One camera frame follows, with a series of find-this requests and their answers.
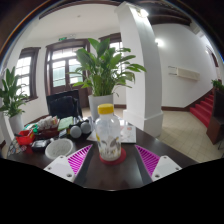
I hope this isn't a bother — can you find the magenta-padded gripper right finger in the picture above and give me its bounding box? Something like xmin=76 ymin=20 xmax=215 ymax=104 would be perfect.
xmin=134 ymin=144 xmax=183 ymax=186

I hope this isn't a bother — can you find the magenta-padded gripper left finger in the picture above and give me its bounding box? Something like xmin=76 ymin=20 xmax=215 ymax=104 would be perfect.
xmin=43 ymin=143 xmax=94 ymax=186

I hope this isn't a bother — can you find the clear bottle with yellow cap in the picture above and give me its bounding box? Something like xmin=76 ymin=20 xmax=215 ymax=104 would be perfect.
xmin=94 ymin=103 xmax=123 ymax=163

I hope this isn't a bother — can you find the white speckled mug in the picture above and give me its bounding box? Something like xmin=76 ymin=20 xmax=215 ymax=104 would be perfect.
xmin=44 ymin=137 xmax=75 ymax=160

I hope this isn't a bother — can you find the flat round red coaster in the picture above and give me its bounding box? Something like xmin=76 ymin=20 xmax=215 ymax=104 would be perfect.
xmin=98 ymin=147 xmax=128 ymax=166

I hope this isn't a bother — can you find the grey round ball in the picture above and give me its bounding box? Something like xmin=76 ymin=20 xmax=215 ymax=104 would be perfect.
xmin=79 ymin=121 xmax=93 ymax=135
xmin=69 ymin=125 xmax=83 ymax=139

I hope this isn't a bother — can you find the green folded cloth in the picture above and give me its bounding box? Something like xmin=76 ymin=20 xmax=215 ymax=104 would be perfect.
xmin=57 ymin=115 xmax=75 ymax=132

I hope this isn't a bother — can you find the group of small clear jars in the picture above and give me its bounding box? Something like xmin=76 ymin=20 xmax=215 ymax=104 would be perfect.
xmin=35 ymin=114 xmax=59 ymax=132

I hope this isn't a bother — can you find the red plastic box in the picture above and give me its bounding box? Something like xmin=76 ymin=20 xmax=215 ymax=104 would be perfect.
xmin=14 ymin=129 xmax=36 ymax=147

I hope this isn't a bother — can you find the black chair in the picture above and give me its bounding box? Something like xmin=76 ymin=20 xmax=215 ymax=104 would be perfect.
xmin=45 ymin=89 xmax=83 ymax=120

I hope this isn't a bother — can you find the red carpeted staircase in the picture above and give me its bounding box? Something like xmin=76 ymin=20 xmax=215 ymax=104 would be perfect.
xmin=189 ymin=92 xmax=216 ymax=129

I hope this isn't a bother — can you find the dark wooden cabinet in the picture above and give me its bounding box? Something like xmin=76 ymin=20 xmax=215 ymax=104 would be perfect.
xmin=205 ymin=89 xmax=224 ymax=145

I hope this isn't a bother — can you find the dark wooden glazed double door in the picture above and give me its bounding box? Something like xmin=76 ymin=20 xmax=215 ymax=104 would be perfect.
xmin=44 ymin=39 xmax=91 ymax=109

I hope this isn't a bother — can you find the leafy plant in white pot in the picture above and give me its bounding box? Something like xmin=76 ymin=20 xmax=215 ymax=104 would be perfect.
xmin=0 ymin=65 xmax=31 ymax=134
xmin=68 ymin=37 xmax=148 ymax=121

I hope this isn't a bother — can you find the dark framed window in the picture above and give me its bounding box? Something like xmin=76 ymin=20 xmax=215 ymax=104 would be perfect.
xmin=13 ymin=46 xmax=42 ymax=101
xmin=98 ymin=32 xmax=123 ymax=54

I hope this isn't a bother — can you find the small green potted plant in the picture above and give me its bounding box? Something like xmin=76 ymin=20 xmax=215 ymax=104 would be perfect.
xmin=210 ymin=79 xmax=224 ymax=94

